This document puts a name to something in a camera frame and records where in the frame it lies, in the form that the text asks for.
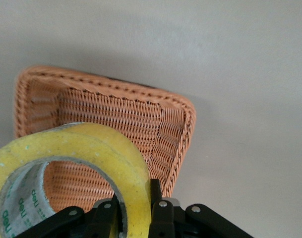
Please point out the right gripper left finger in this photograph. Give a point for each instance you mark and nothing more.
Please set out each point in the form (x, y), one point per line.
(101, 220)

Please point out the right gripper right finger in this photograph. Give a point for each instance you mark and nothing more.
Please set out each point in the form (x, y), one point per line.
(180, 223)

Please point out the yellow packing tape roll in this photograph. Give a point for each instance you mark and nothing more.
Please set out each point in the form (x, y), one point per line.
(74, 146)

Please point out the brown deep wicker basket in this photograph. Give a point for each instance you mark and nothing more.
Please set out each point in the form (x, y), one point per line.
(131, 119)

